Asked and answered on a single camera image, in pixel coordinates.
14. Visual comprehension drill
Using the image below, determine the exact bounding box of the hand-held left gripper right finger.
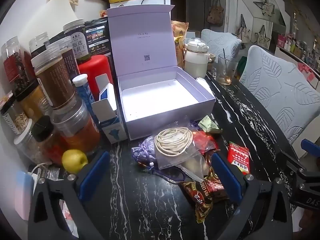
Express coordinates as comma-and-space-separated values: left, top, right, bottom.
210, 152, 293, 240

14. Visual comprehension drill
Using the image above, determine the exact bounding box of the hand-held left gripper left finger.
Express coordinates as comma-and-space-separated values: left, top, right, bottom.
27, 149, 120, 240

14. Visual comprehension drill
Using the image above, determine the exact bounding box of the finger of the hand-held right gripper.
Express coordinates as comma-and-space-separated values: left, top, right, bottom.
281, 138, 320, 178

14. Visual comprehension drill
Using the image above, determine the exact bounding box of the red white sachet packet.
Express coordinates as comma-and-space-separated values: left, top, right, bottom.
227, 141, 251, 176

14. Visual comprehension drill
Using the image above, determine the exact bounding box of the brown cereal packet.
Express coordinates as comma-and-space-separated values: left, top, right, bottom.
181, 164, 231, 224

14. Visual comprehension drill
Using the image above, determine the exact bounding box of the lavender embroidered sachet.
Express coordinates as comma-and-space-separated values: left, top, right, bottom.
131, 135, 200, 184

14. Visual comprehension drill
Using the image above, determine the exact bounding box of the cream cord coil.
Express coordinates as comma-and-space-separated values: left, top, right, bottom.
153, 126, 211, 182

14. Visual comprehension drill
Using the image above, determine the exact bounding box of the lavender gift box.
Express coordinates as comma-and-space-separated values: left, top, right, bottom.
106, 4, 217, 141

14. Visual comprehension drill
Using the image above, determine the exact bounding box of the yellow apple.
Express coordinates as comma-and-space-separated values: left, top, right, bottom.
61, 149, 89, 174

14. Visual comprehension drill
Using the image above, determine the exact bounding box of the jar of orange contents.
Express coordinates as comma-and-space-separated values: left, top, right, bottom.
51, 99, 101, 153

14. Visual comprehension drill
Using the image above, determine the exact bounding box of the open white blue carton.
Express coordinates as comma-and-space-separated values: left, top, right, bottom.
91, 98, 127, 144

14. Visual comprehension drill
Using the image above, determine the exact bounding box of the green foil packet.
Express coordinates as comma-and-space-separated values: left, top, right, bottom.
198, 115, 223, 134

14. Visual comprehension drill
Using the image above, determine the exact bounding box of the black cap spice jar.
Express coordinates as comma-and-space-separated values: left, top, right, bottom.
31, 116, 66, 166

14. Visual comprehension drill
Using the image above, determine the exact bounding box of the large leaf pattern chair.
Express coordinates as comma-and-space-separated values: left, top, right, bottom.
239, 45, 320, 146

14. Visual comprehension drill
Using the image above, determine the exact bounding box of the clear plastic grain jar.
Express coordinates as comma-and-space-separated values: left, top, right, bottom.
13, 127, 50, 166

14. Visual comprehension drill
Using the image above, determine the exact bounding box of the white blue medicine box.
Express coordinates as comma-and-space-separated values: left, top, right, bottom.
95, 74, 118, 113

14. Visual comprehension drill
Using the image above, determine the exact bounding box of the pink ribbon bow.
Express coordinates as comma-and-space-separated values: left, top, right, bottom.
297, 62, 316, 81

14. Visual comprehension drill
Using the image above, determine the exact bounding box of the blue tube with white cap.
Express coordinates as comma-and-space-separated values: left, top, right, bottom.
72, 73, 101, 131

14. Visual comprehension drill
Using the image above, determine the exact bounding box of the tan powder jar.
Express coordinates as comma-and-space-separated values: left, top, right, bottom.
16, 80, 51, 123

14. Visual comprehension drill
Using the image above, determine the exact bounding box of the jar of pale seeds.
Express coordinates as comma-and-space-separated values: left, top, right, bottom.
0, 97, 31, 136

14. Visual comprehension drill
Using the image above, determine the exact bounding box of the row of cosmetic bottles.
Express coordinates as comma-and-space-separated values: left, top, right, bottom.
277, 29, 320, 71

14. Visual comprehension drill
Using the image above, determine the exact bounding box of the red canister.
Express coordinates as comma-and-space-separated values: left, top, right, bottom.
77, 54, 115, 101

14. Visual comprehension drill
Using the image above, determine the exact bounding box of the glass cup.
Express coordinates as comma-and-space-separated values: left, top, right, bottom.
216, 54, 239, 86

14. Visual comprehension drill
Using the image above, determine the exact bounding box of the dark brown tea jar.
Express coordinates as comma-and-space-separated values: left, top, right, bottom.
46, 36, 81, 81

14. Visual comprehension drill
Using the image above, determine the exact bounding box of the metal spoon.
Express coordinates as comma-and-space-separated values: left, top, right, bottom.
222, 48, 229, 74

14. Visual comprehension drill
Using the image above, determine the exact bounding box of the purple label dried fruit jar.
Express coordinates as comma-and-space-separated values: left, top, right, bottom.
62, 19, 91, 64

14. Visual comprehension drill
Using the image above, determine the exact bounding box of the jar of dark red berries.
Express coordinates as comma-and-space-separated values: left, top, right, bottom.
1, 36, 36, 98

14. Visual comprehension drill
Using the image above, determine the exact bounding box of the black coffee pouch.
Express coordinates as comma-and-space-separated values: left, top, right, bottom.
83, 17, 112, 58

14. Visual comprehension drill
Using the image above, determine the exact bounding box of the cream tote bag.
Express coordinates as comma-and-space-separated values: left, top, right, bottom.
237, 13, 252, 43

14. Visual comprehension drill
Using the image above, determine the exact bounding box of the clear lidded jar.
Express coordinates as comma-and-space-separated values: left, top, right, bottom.
28, 32, 51, 58

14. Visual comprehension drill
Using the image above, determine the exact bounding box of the small leaf pattern chair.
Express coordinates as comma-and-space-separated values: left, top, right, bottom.
200, 28, 243, 56

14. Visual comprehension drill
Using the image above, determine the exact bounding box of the orange snack bag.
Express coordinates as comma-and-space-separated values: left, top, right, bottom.
171, 20, 189, 68

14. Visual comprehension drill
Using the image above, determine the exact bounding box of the white foam board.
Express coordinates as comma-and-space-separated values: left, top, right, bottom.
42, 0, 79, 34

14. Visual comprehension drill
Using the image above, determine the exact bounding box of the brown tote bag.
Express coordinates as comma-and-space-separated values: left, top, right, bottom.
206, 0, 224, 27

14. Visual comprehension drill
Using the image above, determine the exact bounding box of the white fridge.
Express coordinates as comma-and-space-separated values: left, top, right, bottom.
110, 0, 172, 9

